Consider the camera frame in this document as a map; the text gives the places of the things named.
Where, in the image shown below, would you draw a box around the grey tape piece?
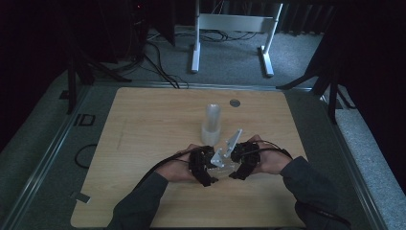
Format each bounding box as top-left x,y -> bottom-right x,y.
70,191 -> 92,204

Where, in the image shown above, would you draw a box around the black metal stand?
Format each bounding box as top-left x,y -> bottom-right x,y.
276,32 -> 340,125
65,47 -> 132,115

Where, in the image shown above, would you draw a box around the dark curtain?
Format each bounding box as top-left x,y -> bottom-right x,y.
281,3 -> 336,35

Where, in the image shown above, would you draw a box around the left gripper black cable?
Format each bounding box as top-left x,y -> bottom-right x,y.
138,149 -> 194,191

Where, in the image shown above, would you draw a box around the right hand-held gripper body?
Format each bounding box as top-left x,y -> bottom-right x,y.
223,128 -> 261,169

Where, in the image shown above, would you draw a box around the white desk frame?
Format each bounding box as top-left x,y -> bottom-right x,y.
191,0 -> 284,78

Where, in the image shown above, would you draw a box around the stack of clear plastic cups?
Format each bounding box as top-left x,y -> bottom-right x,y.
200,103 -> 222,147

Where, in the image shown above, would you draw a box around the cables under white desk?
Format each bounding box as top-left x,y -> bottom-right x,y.
178,28 -> 260,43

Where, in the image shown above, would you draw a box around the person's left hand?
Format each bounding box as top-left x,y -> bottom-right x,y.
155,144 -> 200,184

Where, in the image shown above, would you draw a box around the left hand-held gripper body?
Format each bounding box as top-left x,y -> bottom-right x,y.
189,146 -> 226,172

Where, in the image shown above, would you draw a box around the dark equipment rack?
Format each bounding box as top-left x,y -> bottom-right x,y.
95,0 -> 151,65

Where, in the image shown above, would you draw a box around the metal rail frame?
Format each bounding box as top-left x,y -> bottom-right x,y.
0,80 -> 389,230

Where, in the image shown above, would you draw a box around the clear disposable cup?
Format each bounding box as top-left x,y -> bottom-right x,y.
206,158 -> 241,178

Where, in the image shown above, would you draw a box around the black floor cables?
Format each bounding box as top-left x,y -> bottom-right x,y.
143,40 -> 190,90

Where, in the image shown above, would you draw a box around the person's right hand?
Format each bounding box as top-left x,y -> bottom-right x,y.
248,134 -> 293,175

